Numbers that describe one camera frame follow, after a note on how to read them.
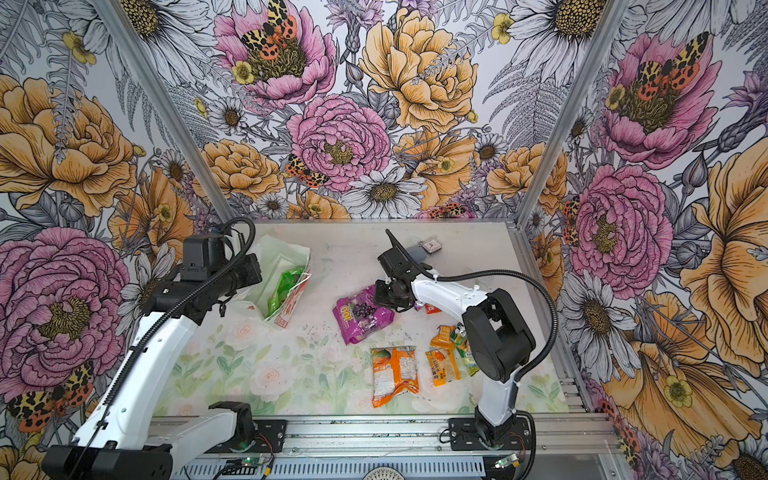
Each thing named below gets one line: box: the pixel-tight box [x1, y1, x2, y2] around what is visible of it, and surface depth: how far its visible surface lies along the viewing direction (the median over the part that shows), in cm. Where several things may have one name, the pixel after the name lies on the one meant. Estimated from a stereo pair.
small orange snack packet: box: [426, 325, 461, 387], surface depth 88 cm
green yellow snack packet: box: [450, 322, 480, 377], surface depth 89 cm
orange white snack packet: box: [371, 346, 419, 409], surface depth 83 cm
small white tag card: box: [422, 240, 442, 254], surface depth 114 cm
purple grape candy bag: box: [332, 285, 395, 346], surface depth 89 cm
